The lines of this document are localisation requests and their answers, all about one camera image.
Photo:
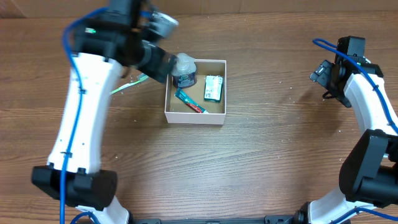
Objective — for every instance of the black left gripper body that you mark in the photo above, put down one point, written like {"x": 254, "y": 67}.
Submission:
{"x": 152, "y": 60}

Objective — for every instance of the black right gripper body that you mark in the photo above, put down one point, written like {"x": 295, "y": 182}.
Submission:
{"x": 325, "y": 76}

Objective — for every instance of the white green toothbrush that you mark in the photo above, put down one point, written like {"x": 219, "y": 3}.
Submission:
{"x": 141, "y": 78}

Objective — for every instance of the green red toothpaste tube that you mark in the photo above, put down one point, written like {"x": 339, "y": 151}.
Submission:
{"x": 181, "y": 95}

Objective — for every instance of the green white soap bar pack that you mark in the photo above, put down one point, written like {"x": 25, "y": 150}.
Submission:
{"x": 213, "y": 88}

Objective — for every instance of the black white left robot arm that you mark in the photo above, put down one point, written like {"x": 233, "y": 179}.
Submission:
{"x": 101, "y": 47}

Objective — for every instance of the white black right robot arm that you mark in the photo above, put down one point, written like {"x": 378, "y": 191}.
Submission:
{"x": 368, "y": 176}

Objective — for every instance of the white cardboard box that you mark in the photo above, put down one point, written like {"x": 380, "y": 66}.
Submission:
{"x": 176, "y": 111}

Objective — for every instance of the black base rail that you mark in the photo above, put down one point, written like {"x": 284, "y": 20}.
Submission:
{"x": 268, "y": 219}

